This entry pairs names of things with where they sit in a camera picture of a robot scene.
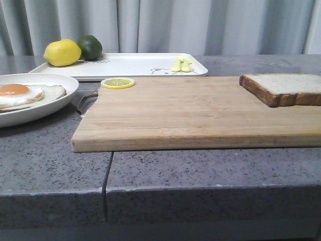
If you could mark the yellow plastic fork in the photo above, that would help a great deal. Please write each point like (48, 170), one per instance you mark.
(176, 67)

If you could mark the green lime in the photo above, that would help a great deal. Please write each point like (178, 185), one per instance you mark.
(91, 47)

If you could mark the yellow lemon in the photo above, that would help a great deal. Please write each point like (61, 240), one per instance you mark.
(62, 53)

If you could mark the white bear tray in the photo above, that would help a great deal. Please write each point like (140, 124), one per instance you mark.
(124, 65)

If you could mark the white round plate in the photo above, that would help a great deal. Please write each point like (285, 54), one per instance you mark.
(13, 118)

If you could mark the fried egg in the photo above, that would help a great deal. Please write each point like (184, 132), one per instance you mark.
(18, 94)

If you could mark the lemon slice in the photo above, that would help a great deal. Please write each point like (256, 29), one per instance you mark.
(117, 83)

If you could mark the bread slice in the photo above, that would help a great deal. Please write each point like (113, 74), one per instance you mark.
(283, 89)
(50, 93)

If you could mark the wooden cutting board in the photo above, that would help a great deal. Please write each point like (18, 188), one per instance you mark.
(162, 113)

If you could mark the yellow plastic knife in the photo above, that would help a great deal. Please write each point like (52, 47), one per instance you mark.
(185, 64)

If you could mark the grey curtain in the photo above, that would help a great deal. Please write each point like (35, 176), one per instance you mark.
(195, 27)

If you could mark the metal cutting board handle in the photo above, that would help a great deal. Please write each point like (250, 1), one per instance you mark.
(81, 105)

